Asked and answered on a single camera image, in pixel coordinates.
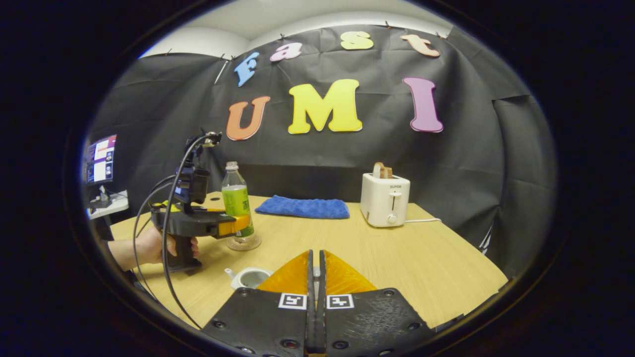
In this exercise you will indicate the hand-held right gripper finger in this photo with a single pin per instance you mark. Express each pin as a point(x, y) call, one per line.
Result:
point(321, 322)
point(310, 322)

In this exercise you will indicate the computer monitor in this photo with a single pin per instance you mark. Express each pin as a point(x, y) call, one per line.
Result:
point(101, 159)

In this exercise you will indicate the green label water bottle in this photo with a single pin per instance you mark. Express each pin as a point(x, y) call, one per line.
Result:
point(237, 203)

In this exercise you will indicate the white teacup lid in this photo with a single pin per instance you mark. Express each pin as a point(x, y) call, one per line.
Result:
point(316, 275)

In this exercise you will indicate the round wooden coaster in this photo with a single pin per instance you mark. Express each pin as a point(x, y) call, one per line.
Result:
point(244, 245)

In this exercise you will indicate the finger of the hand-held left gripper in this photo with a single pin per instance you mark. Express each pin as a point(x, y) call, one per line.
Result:
point(233, 225)
point(216, 210)

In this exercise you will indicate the white toaster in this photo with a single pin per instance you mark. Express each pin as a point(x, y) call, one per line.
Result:
point(384, 203)

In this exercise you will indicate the black backdrop cloth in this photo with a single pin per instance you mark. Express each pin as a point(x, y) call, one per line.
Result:
point(397, 148)

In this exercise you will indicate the small white side table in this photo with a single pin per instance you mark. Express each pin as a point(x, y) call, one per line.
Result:
point(114, 204)

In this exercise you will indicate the bread slice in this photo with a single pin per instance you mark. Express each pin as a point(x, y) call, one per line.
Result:
point(382, 171)

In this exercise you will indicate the blue towel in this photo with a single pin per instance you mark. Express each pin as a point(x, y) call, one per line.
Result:
point(302, 207)

